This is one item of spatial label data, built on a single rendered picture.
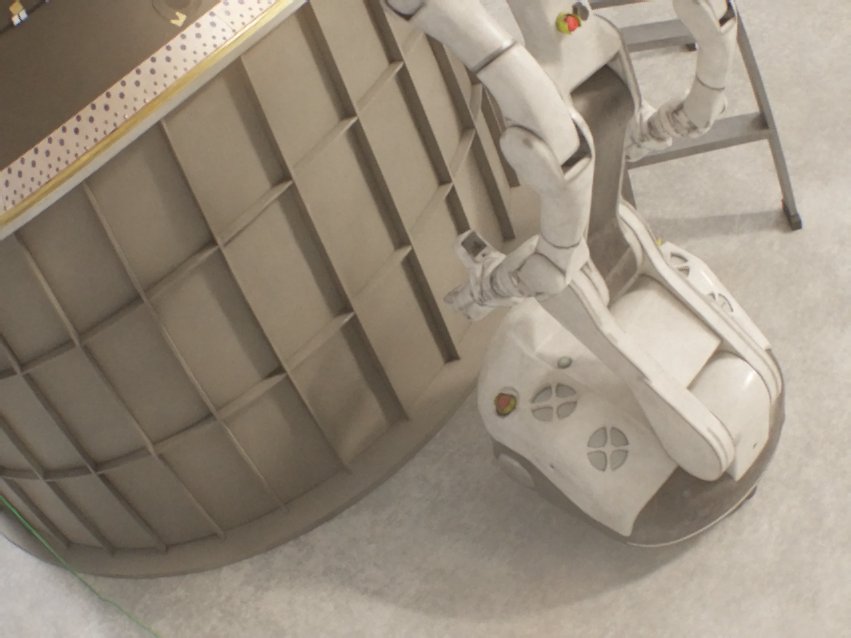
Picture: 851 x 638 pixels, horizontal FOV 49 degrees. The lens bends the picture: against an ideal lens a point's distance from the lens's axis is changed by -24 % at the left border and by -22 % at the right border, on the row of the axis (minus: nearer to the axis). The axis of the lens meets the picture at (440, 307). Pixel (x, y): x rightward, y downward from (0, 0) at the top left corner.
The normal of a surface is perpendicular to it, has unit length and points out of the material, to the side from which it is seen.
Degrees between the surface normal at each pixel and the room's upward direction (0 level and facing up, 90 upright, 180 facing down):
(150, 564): 0
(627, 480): 38
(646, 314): 23
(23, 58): 62
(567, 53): 80
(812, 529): 0
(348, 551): 0
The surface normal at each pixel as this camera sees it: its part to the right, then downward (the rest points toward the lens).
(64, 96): 0.30, 0.18
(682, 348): 0.01, -0.45
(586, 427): 0.21, -0.27
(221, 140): 0.67, 0.40
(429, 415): -0.27, -0.65
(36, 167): 0.07, -0.07
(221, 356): 0.50, 0.53
